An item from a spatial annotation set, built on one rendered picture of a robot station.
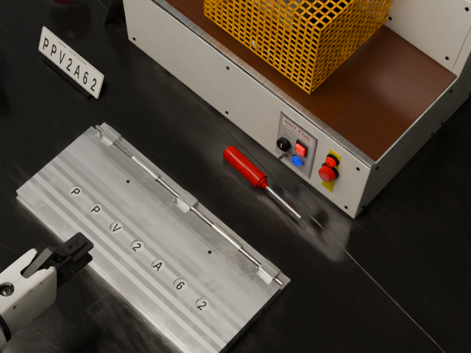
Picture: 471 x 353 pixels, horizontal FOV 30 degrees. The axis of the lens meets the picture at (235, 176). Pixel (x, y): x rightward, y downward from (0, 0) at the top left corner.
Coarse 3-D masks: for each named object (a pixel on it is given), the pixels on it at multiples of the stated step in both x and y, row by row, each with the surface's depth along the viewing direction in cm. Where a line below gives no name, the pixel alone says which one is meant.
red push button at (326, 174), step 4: (324, 164) 143; (320, 168) 143; (324, 168) 142; (328, 168) 142; (332, 168) 142; (320, 172) 142; (324, 172) 142; (328, 172) 142; (332, 172) 142; (336, 172) 142; (320, 176) 143; (324, 176) 142; (328, 176) 142; (332, 176) 142; (336, 176) 143; (324, 180) 143; (328, 180) 142; (332, 180) 142
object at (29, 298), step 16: (32, 256) 119; (16, 272) 117; (48, 272) 118; (0, 288) 117; (16, 288) 116; (32, 288) 117; (48, 288) 121; (0, 304) 115; (16, 304) 116; (32, 304) 119; (48, 304) 125; (0, 320) 115; (16, 320) 118
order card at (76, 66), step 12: (48, 36) 161; (48, 48) 162; (60, 48) 160; (60, 60) 162; (72, 60) 160; (84, 60) 158; (72, 72) 161; (84, 72) 159; (96, 72) 157; (84, 84) 160; (96, 84) 158; (96, 96) 160
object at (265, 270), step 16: (96, 128) 155; (112, 128) 154; (128, 144) 155; (144, 160) 153; (176, 192) 149; (192, 208) 148; (48, 224) 147; (208, 224) 147; (224, 224) 148; (64, 240) 146; (240, 240) 147; (256, 256) 146; (96, 272) 144; (256, 272) 144; (272, 272) 142; (112, 288) 143; (128, 304) 143; (240, 336) 141; (224, 352) 139
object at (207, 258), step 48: (96, 144) 152; (48, 192) 148; (96, 192) 148; (144, 192) 148; (96, 240) 144; (144, 240) 144; (192, 240) 144; (144, 288) 140; (192, 288) 141; (240, 288) 141; (192, 336) 137
